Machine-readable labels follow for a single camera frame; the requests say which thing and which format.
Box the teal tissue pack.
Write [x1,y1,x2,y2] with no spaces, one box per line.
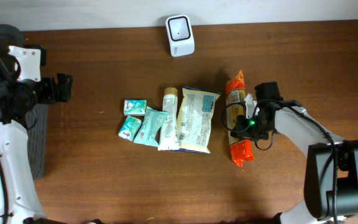
[118,116,142,141]
[124,100,147,116]

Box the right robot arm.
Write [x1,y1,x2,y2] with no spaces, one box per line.
[230,82,358,224]

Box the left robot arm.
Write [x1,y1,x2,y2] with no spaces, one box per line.
[0,45,73,223]

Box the white barcode scanner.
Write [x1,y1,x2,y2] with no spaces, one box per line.
[165,15,195,57]

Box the orange biscuit packet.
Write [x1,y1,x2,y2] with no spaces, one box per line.
[224,70,255,168]

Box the grey plastic mesh basket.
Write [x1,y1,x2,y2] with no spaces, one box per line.
[0,24,49,189]

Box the cream and blue snack bag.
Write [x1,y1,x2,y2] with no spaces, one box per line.
[177,86,221,154]

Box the white tube with tan cap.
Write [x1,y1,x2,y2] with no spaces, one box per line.
[158,87,180,151]

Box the teal wet wipes pack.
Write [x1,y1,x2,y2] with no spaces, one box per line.
[134,107,168,147]

